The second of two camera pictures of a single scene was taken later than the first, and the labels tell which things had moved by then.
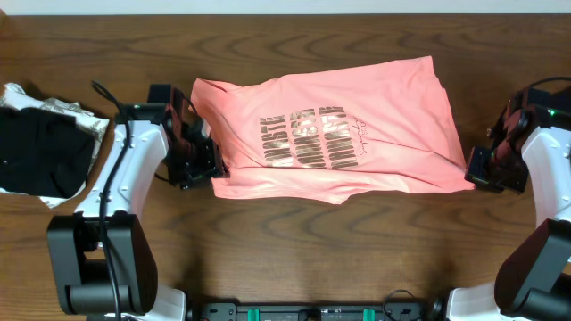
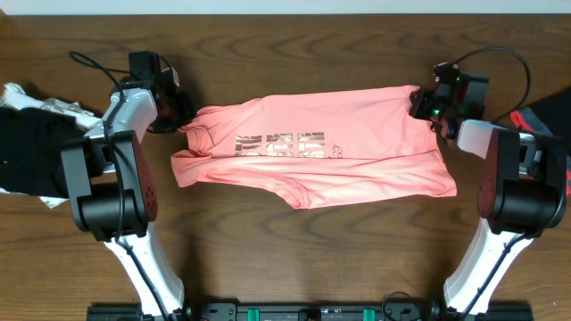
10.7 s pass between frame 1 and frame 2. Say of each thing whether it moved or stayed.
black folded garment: stayed
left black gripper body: moved
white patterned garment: stayed
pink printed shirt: moved
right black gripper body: moved
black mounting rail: stayed
